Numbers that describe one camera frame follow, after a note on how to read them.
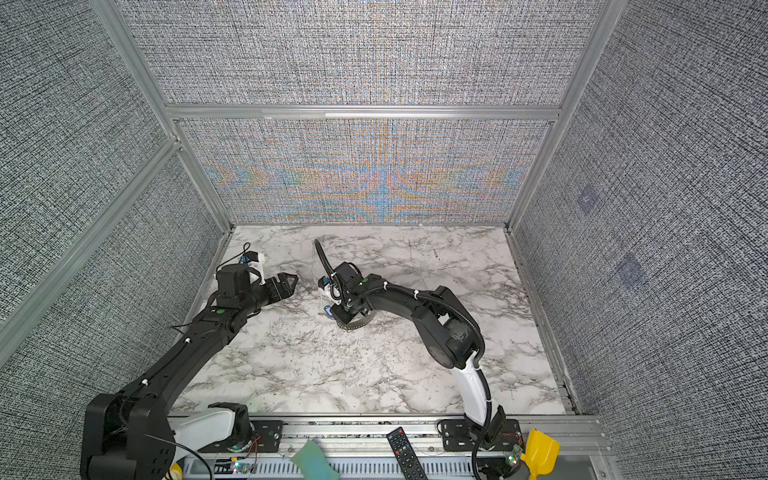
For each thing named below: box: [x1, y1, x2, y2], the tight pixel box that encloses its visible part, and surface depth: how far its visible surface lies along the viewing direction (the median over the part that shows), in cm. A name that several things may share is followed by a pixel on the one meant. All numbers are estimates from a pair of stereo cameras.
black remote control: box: [386, 426, 429, 480], surface depth 71 cm
